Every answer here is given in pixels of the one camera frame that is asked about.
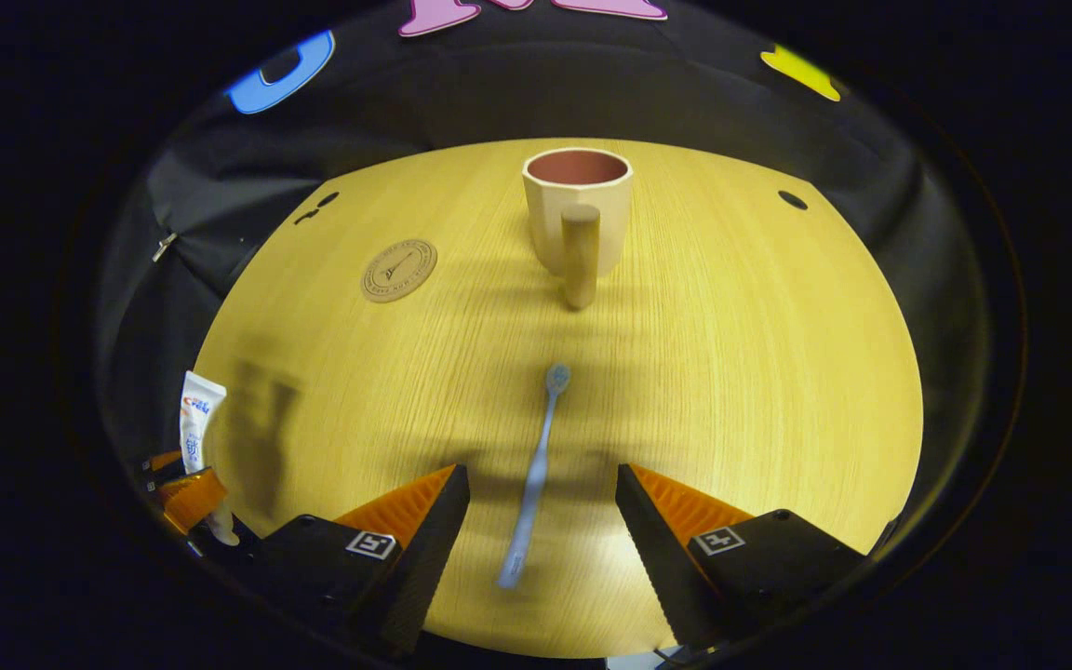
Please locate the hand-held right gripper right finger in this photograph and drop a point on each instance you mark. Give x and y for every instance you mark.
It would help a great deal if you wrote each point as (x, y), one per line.
(652, 558)

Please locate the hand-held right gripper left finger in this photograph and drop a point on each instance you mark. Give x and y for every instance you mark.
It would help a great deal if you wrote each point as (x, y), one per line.
(429, 558)

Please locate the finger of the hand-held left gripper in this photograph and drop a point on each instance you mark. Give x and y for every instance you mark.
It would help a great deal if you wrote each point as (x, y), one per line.
(162, 462)
(194, 501)

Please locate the white toothpaste tube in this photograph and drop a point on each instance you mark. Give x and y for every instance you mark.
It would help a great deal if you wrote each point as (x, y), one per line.
(194, 419)

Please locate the light blue toothbrush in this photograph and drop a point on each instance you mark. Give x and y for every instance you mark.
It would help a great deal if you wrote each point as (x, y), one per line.
(536, 475)

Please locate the round brown coaster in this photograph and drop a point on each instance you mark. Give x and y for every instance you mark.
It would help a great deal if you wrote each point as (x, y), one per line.
(398, 270)

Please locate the silver cloth clip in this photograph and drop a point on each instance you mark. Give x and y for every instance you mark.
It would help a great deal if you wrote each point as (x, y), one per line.
(164, 247)

